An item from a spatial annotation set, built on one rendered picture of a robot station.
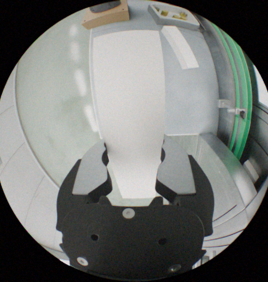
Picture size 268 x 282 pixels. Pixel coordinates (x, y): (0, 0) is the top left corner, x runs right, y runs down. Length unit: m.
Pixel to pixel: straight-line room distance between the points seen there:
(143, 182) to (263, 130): 0.69
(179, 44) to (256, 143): 0.67
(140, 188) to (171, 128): 0.40
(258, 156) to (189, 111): 0.57
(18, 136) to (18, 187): 1.34
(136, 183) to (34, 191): 3.25
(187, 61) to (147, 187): 0.45
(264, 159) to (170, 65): 0.74
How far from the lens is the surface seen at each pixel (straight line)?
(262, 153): 0.73
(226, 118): 0.61
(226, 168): 0.45
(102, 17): 0.57
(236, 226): 0.47
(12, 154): 3.13
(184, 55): 0.46
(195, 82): 0.53
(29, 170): 3.24
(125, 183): 0.15
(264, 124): 0.70
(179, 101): 0.49
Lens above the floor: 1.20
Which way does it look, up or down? 59 degrees down
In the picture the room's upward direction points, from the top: 178 degrees counter-clockwise
